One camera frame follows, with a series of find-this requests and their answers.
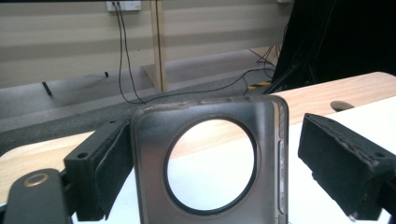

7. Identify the light wooden wall post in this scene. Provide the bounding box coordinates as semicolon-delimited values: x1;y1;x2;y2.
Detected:
149;0;168;93

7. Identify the patterned phone case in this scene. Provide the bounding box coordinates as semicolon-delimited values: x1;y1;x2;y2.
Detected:
130;94;290;224

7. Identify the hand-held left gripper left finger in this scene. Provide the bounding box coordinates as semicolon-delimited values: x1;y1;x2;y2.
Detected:
63;118;134;222

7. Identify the white wall power outlet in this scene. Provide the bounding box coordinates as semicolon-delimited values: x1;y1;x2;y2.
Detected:
105;0;143;13

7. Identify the black curtain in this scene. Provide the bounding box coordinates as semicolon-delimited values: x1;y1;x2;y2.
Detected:
271;0;396;94

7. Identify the white table mat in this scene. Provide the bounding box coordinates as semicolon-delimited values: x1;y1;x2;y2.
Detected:
0;95;396;224

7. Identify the yellow black floor strip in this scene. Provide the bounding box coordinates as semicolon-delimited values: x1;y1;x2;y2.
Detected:
247;80;273;91

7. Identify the black stand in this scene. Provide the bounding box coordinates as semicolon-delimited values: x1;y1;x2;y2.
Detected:
262;59;314;95

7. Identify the small black wall bracket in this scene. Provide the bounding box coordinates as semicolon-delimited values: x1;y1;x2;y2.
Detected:
41;80;54;98

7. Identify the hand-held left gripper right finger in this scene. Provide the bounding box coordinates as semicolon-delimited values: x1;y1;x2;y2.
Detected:
297;112;396;222

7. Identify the black wall cable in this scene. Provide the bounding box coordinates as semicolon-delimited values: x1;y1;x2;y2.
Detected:
117;1;148;105
111;1;276;105

